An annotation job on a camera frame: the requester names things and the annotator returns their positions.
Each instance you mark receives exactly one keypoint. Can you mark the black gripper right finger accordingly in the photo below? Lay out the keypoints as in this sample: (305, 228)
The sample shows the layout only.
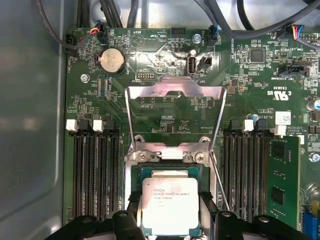
(227, 225)

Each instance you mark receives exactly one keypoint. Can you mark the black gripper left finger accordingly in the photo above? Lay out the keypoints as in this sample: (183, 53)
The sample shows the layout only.
(125, 225)

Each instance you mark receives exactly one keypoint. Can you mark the silver green CPU chip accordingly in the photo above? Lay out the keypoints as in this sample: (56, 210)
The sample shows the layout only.
(170, 200)

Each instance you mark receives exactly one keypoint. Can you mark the thin silver locking lever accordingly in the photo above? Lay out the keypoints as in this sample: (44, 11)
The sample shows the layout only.
(130, 117)
(220, 180)

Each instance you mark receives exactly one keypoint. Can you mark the silver CPU socket cover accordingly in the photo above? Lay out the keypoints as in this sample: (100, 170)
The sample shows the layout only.
(175, 86)

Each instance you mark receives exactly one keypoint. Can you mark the RAM slot black latches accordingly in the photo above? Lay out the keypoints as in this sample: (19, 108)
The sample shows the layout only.
(115, 175)
(258, 175)
(230, 175)
(93, 175)

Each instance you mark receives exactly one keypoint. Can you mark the RAM slot white latches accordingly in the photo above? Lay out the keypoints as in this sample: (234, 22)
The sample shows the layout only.
(243, 175)
(79, 175)
(106, 175)

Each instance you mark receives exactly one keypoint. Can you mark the blue expansion slot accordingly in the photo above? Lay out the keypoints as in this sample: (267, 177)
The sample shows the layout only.
(311, 226)

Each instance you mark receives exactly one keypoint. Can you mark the green RAM stick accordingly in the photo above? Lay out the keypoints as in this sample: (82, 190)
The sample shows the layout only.
(282, 175)

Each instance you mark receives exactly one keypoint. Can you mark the blue topped capacitor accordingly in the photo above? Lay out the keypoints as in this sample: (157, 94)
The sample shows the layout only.
(255, 117)

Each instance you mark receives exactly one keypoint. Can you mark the white barcode sticker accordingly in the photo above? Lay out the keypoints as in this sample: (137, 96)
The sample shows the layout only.
(283, 117)

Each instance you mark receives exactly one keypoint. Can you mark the green motherboard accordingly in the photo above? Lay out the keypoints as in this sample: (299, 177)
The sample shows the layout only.
(160, 105)

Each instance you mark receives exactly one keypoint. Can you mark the open grey PC case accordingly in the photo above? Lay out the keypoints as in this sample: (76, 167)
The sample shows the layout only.
(30, 125)

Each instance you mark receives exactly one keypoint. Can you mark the internal USB port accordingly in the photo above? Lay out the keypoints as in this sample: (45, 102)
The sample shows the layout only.
(191, 65)

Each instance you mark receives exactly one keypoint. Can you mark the round silver coin battery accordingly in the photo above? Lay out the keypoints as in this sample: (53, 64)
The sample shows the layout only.
(111, 60)

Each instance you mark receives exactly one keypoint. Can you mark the square black chip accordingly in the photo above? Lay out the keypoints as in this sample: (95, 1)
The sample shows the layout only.
(257, 55)

